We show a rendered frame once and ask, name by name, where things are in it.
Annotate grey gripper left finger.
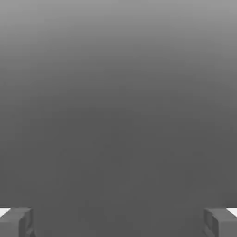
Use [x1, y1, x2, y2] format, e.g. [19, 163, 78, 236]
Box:
[0, 207, 36, 237]

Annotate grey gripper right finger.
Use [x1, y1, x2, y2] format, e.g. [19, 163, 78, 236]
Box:
[202, 207, 237, 237]

